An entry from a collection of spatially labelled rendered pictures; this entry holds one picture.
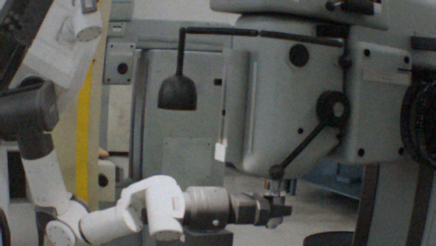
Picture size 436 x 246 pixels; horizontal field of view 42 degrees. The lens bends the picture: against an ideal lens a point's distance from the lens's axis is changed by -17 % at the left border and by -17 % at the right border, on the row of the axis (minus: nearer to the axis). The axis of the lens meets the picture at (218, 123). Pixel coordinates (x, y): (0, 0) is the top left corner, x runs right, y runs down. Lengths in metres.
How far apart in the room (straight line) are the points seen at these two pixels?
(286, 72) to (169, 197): 0.32
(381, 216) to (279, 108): 0.53
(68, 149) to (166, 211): 1.75
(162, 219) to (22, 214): 0.61
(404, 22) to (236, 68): 0.42
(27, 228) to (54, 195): 0.41
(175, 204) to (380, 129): 0.45
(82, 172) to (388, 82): 1.92
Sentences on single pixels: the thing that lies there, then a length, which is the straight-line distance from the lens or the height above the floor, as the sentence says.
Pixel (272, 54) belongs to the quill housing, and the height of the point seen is 1.55.
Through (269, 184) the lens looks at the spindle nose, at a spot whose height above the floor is 1.29.
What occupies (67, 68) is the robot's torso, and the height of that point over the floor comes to 1.50.
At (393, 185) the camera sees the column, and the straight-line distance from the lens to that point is 1.59.
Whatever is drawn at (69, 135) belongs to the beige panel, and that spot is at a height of 1.15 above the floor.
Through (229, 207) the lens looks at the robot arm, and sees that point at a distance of 1.28.
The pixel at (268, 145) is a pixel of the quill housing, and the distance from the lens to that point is 1.23.
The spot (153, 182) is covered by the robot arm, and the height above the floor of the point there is 1.29.
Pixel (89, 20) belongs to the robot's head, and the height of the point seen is 1.60.
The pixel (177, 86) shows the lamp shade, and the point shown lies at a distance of 1.19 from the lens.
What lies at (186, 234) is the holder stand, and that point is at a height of 1.08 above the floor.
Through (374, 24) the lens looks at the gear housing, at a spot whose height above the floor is 1.64.
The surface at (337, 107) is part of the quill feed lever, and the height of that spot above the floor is 1.46.
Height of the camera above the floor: 1.53
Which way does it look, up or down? 6 degrees down
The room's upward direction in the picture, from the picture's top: 4 degrees clockwise
